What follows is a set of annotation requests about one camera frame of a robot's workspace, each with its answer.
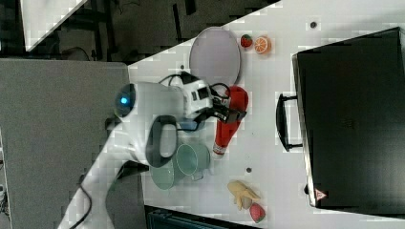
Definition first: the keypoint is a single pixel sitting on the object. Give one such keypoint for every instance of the blue bowl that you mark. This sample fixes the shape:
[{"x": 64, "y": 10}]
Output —
[{"x": 189, "y": 125}]

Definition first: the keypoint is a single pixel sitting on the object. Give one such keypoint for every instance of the toy strawberry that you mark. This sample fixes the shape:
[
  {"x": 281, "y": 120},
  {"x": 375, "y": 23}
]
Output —
[{"x": 246, "y": 41}]

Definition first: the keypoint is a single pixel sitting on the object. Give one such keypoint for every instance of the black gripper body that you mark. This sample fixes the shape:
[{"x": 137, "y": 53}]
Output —
[{"x": 221, "y": 109}]

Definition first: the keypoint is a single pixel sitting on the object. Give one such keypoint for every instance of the toy banana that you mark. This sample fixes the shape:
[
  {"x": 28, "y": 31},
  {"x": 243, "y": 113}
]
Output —
[{"x": 240, "y": 191}]

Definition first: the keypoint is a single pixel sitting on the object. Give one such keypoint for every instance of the white side table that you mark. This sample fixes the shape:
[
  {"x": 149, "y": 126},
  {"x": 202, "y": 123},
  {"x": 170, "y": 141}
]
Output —
[{"x": 41, "y": 17}]

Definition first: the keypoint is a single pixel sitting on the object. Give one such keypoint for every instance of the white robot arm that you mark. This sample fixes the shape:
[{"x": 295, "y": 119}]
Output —
[{"x": 147, "y": 133}]

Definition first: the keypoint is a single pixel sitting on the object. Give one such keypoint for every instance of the black oven appliance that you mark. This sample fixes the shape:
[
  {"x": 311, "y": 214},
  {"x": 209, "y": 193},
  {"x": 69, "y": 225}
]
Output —
[{"x": 350, "y": 97}]

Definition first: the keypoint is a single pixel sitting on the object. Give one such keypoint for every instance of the toy orange slice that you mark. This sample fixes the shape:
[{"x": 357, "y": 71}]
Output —
[{"x": 262, "y": 45}]

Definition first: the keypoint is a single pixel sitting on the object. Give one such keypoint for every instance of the light green strainer bowl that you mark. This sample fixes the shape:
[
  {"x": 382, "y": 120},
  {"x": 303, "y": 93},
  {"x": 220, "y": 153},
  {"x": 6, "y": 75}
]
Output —
[{"x": 167, "y": 176}]

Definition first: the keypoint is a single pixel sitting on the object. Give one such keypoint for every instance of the grey round plate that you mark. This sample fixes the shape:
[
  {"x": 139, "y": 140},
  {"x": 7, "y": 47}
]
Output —
[{"x": 215, "y": 56}]

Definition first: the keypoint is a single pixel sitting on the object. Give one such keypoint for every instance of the red plush ketchup bottle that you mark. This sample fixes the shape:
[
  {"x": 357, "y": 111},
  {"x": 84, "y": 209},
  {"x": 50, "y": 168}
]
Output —
[{"x": 225, "y": 130}]

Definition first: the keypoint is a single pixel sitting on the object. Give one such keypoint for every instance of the black cylinder cup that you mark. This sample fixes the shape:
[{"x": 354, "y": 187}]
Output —
[{"x": 131, "y": 168}]

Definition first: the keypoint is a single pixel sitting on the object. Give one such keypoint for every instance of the toy red fruit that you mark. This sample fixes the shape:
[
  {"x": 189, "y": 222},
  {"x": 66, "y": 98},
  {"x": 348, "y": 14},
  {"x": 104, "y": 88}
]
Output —
[{"x": 257, "y": 212}]

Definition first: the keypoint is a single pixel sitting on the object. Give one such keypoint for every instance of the teal mug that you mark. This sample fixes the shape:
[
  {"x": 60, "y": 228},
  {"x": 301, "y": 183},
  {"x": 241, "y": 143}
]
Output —
[{"x": 193, "y": 159}]

